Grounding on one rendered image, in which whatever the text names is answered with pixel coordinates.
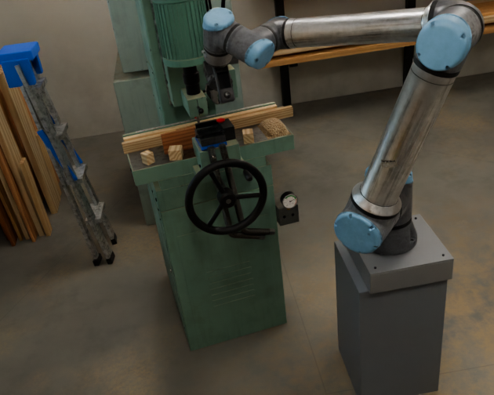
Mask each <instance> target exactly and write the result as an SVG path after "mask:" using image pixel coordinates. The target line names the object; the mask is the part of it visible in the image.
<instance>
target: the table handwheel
mask: <svg viewBox="0 0 494 395"><path fill-rule="evenodd" d="M228 167H235V168H240V169H244V170H245V169H247V170H248V171H249V172H250V173H251V174H252V175H253V176H254V178H255V179H256V181H257V183H258V186H259V190H260V192H259V193H252V194H234V192H233V190H232V189H231V188H228V187H226V185H225V183H224V181H223V180H222V182H223V185H221V184H220V182H219V180H218V179H217V178H216V176H215V174H214V171H216V170H218V169H222V168H228ZM207 175H210V177H211V178H212V180H213V181H212V183H213V185H214V186H215V188H216V187H217V188H216V190H217V192H218V193H217V200H218V202H219V203H220V204H219V206H218V208H217V210H216V211H215V213H214V214H213V216H212V218H211V219H210V221H209V222H208V223H204V222H203V221H201V220H200V219H199V218H198V216H197V215H196V213H195V211H194V206H193V197H194V192H195V190H196V188H197V186H198V184H199V183H200V182H201V181H202V180H203V179H204V178H205V177H206V176H207ZM244 198H259V200H258V202H257V204H256V207H255V208H254V209H253V211H252V212H251V214H250V215H249V216H247V217H246V218H245V219H243V220H242V221H241V222H239V223H236V224H235V225H232V226H223V227H218V226H212V225H213V223H214V222H215V220H216V218H217V216H218V215H219V214H220V212H221V211H222V209H223V208H231V207H233V206H234V205H235V203H236V201H237V200H238V199H244ZM266 201H267V184H266V181H265V179H264V177H263V175H262V173H261V172H260V170H259V169H258V168H257V167H255V166H254V165H252V164H250V163H248V162H247V161H243V160H239V159H233V158H229V159H223V160H219V161H214V162H213V163H211V164H209V165H207V166H205V167H204V168H203V169H201V170H200V171H199V172H198V173H197V174H196V175H195V176H194V177H193V179H192V180H191V181H190V183H189V185H188V187H187V191H186V194H185V200H184V204H185V209H186V212H187V215H188V217H189V219H190V221H191V222H192V223H193V224H194V225H195V226H196V227H197V228H199V229H200V230H203V231H205V232H206V233H209V234H216V235H225V234H233V233H236V232H238V231H240V230H243V229H245V228H246V227H247V226H249V225H250V224H252V223H253V222H254V221H255V220H256V219H257V218H258V216H259V215H260V213H261V212H262V211H263V208H264V206H265V204H266Z"/></svg>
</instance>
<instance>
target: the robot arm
mask: <svg viewBox="0 0 494 395"><path fill-rule="evenodd" d="M202 27H203V48H204V50H202V53H203V54H204V59H205V61H203V67H204V75H205V78H206V81H207V82H208V83H206V86H205V91H206V93H207V95H208V96H209V98H210V99H211V100H212V101H213V102H214V103H215V104H217V105H218V104H221V103H229V102H233V101H234V100H235V97H234V90H233V84H232V82H233V80H232V79H231V75H230V73H229V70H228V66H227V65H228V63H230V61H231V59H232V56H234V57H235V58H237V59H239V60H240V61H242V62H244V63H246V64H247V65H248V66H249V67H253V68H255V69H261V68H263V67H265V66H266V65H267V64H268V63H269V62H270V61H271V58H272V56H273V55H274V52H276V51H277V50H279V49H294V48H303V47H319V46H334V45H364V44H380V43H395V42H416V53H415V55H414V57H413V60H412V61H413V62H412V66H411V67H410V69H409V72H408V75H407V77H406V79H405V82H404V85H403V86H402V89H401V91H400V94H399V96H398V99H397V101H396V104H395V105H394V109H393V110H392V113H391V115H390V118H389V120H388V123H387V126H386V128H385V129H384V132H383V135H382V137H381V140H380V142H379V145H378V147H377V149H376V152H375V154H374V156H373V159H372V161H371V164H370V166H369V167H368V168H367V169H366V170H365V178H364V181H363V182H360V183H357V184H356V185H355V186H354V188H353V190H352V191H351V195H350V197H349V199H348V202H347V204H346V206H345V208H344V210H343V211H342V212H341V213H340V214H339V215H338V216H337V218H336V221H335V223H334V231H335V233H336V236H337V237H338V239H339V240H340V241H342V244H343V245H344V246H346V247H347V248H349V249H350V250H352V251H354V252H358V253H362V254H367V253H371V252H374V253H376V254H380V255H400V254H403V253H406V252H408V251H410V250H411V249H413V248H414V247H415V245H416V243H417V232H416V228H415V226H414V224H413V222H412V187H413V178H412V168H413V166H414V164H415V163H416V160H417V158H418V156H419V154H420V151H421V150H422V148H423V145H424V144H425V142H426V140H427V137H428V135H429V133H430V131H431V129H432V127H433V125H434V123H435V121H436V118H437V116H438V114H439V112H440V110H441V108H442V106H443V104H444V102H445V99H446V97H447V95H448V94H449V91H450V89H451V88H452V85H453V82H454V81H455V79H456V77H458V75H459V73H460V71H461V69H462V67H463V65H464V63H465V61H466V59H467V57H468V55H469V53H470V51H471V50H472V49H473V47H474V46H475V45H476V44H477V43H478V42H479V41H480V39H481V36H482V35H483V32H484V29H485V22H484V17H483V16H482V14H481V12H480V10H479V9H478V8H477V7H476V6H475V5H472V4H470V3H469V2H465V1H461V0H433V1H432V2H431V4H429V6H428V7H423V8H413V9H396V10H386V11H376V12H367V13H349V14H340V15H331V16H313V17H304V18H288V17H286V16H276V17H273V18H271V19H270V20H268V21H267V22H266V23H264V24H261V25H260V26H258V27H256V28H254V29H252V30H249V29H248V28H247V27H244V26H242V25H241V24H239V23H237V22H235V21H234V14H233V13H232V12H231V11H230V10H229V9H225V8H214V9H210V10H209V11H208V12H207V13H206V14H205V15H204V17H203V24H202ZM218 94H219V100H218V96H217V95H218Z"/></svg>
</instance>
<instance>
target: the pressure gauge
mask: <svg viewBox="0 0 494 395"><path fill-rule="evenodd" d="M293 199H294V200H293ZM280 201H281V203H282V205H283V206H284V207H285V208H286V209H287V210H290V209H291V208H293V207H295V206H296V204H297V202H298V197H297V196H296V195H295V194H294V193H293V192H292V191H286V192H285V193H284V194H283V195H282V196H281V198H280ZM289 201H291V202H289Z"/></svg>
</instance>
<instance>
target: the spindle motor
mask: <svg viewBox="0 0 494 395"><path fill-rule="evenodd" d="M152 3H153V8H154V15H155V20H156V24H157V29H158V37H159V41H160V46H161V50H162V59H163V63H164V65H166V66H167V67H193V66H197V65H199V64H202V63H203V61H205V59H204V54H203V53H202V50H204V48H203V27H202V24H203V17H204V15H205V14H206V7H205V0H152Z"/></svg>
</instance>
